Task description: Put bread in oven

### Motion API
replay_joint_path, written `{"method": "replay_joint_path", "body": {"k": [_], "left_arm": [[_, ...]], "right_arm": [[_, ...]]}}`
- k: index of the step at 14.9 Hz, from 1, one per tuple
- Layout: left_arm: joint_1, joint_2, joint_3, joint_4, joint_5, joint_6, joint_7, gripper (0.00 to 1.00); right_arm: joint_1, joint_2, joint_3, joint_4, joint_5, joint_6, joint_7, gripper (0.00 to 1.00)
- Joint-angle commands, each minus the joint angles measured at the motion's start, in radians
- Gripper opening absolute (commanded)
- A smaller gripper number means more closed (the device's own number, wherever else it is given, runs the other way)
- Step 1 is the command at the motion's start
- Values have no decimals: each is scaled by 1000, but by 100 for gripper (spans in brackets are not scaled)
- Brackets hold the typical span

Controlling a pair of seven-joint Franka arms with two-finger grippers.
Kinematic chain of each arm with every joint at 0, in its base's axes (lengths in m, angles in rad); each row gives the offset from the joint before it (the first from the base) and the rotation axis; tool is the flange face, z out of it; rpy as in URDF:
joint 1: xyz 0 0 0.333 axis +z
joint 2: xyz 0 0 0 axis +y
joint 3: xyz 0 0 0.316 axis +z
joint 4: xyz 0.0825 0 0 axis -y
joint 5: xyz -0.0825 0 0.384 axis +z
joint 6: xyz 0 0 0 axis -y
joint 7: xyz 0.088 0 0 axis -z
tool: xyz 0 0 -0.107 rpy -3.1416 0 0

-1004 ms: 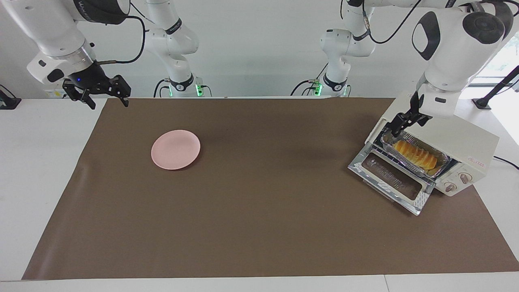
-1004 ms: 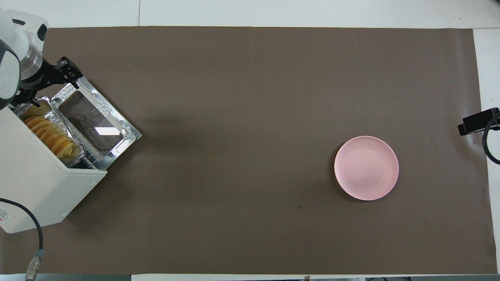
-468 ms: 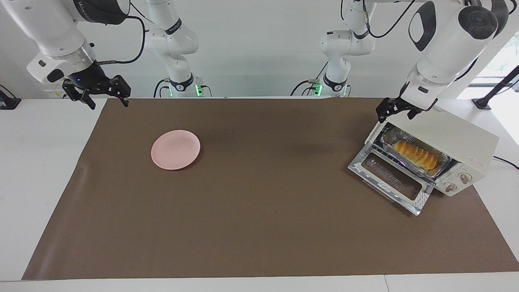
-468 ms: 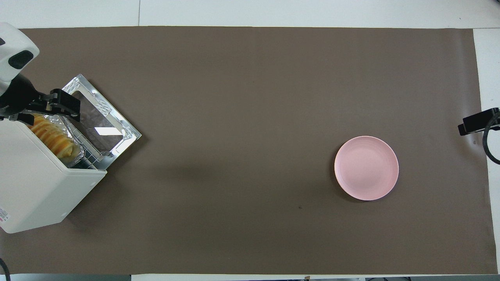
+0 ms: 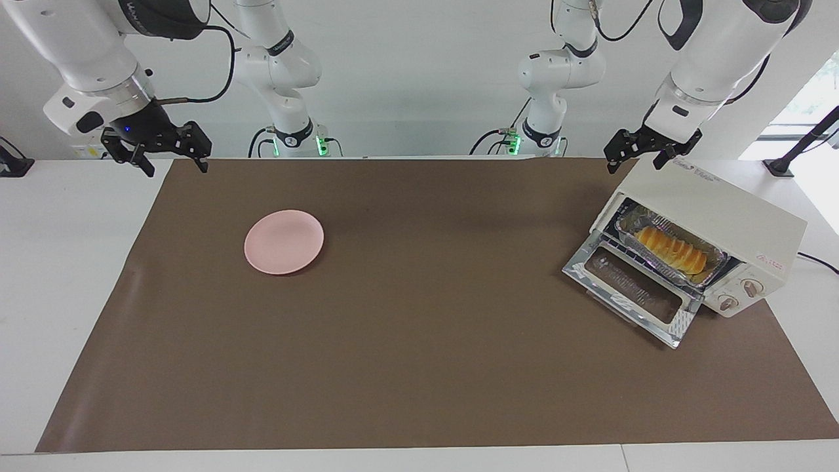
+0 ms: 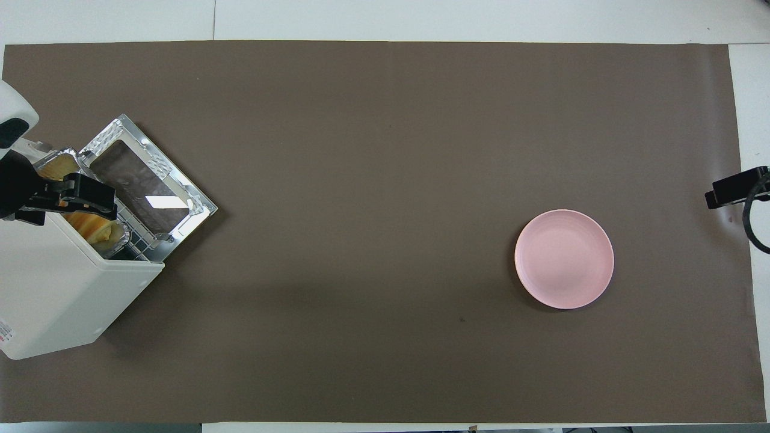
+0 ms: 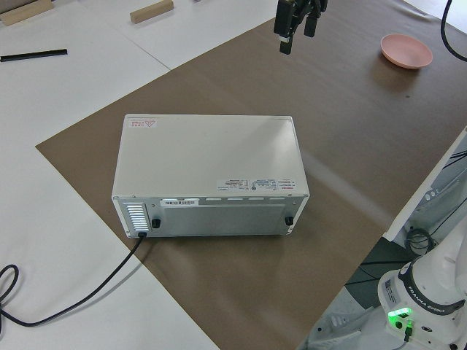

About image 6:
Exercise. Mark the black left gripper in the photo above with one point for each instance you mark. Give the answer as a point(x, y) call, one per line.
point(13, 183)

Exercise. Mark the sliced orange bread loaf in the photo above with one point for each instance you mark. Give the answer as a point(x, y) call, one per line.
point(90, 227)

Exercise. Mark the aluminium foil tray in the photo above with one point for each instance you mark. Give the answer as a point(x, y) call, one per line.
point(123, 237)

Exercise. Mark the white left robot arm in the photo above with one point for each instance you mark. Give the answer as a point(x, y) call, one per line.
point(15, 102)

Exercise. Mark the white toaster oven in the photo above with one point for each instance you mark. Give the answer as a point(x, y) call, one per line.
point(60, 300)

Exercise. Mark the chrome glass oven door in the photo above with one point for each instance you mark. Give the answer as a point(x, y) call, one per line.
point(180, 192)

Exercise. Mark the pink round plate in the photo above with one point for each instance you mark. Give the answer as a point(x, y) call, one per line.
point(565, 258)

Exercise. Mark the brown table mat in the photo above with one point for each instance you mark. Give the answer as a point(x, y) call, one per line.
point(361, 240)

